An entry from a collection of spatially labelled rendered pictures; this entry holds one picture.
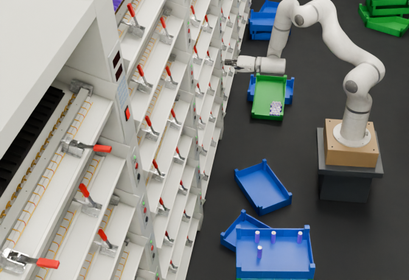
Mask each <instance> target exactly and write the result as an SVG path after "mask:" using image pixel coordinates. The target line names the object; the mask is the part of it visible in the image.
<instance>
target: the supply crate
mask: <svg viewBox="0 0 409 280"><path fill-rule="evenodd" d="M309 230H310V227H309V225H304V228H241V227H240V225H236V278H257V279H313V277H314V273H315V264H314V263H313V256H312V247H311V243H310V234H309ZM256 231H259V232H260V236H259V243H256V242H255V232H256ZM272 231H275V232H276V239H275V243H271V232H272ZM299 231H301V232H302V241H301V243H300V244H298V243H297V238H298V232H299ZM258 246H261V247H262V257H261V258H258V257H257V248H258Z"/></svg>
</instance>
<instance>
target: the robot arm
mask: <svg viewBox="0 0 409 280"><path fill-rule="evenodd" d="M292 22H293V24H294V25H295V26H296V27H309V26H311V25H313V24H315V23H316V22H320V24H321V26H322V30H323V33H322V38H323V41H324V43H325V44H326V46H327V47H328V48H329V49H330V50H331V52H332V53H333V54H334V55H335V56H336V57H338V58H339V59H341V60H344V61H347V62H349V63H351V64H352V65H354V66H355V68H354V69H353V70H351V71H350V72H349V73H348V74H347V75H346V77H345V78H344V81H343V89H344V91H345V93H346V94H347V101H346V106H345V109H344V115H343V120H342V123H340V124H338V125H336V126H335V127H334V129H333V136H334V138H335V140H336V141H338V142H339V143H340V144H342V145H345V146H347V147H355V148H357V147H363V146H365V145H367V144H368V143H369V142H370V140H371V134H370V132H369V130H368V129H367V128H366V126H367V123H368V118H369V114H370V111H371V106H372V97H371V95H370V94H369V93H368V92H369V90H370V89H371V88H372V87H373V86H374V85H376V84H377V83H379V82H380V81H381V80H382V79H383V77H384V75H385V67H384V65H383V63H382V62H381V61H380V60H379V59H378V58H376V57H375V56H373V55H372V54H370V53H369V52H367V51H364V50H363V49H361V48H359V47H358V46H356V45H355V44H354V43H353V42H352V41H351V40H350V39H349V38H348V36H347V35H346V34H345V33H344V32H343V30H342V29H341V27H340V25H339V23H338V20H337V11H336V8H335V6H334V4H333V3H332V2H331V1H330V0H313V1H310V2H308V3H307V4H305V5H302V6H299V2H298V1H297V0H282V1H281V2H280V3H279V5H278V8H277V11H276V16H275V19H274V24H273V29H272V32H271V37H270V42H269V45H268V52H267V57H257V58H256V57H250V56H244V55H240V56H239V57H236V58H235V59H232V60H231V59H225V65H227V66H233V67H234V69H236V70H237V72H254V71H256V72H266V73H275V74H284V72H285V65H286V60H285V59H284V58H280V57H281V53H282V50H283V48H285V45H286V43H287V40H288V35H289V33H290V28H291V26H292Z"/></svg>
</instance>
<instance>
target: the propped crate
mask: <svg viewBox="0 0 409 280"><path fill-rule="evenodd" d="M286 83H287V75H284V76H283V77H277V76H269V75H260V74H259V73H257V74H256V84H255V89H254V98H253V107H252V111H251V116H252V118H256V119H269V120H277V121H282V120H283V114H284V102H285V89H286ZM272 101H275V102H281V104H282V112H280V116H270V104H271V103H272Z"/></svg>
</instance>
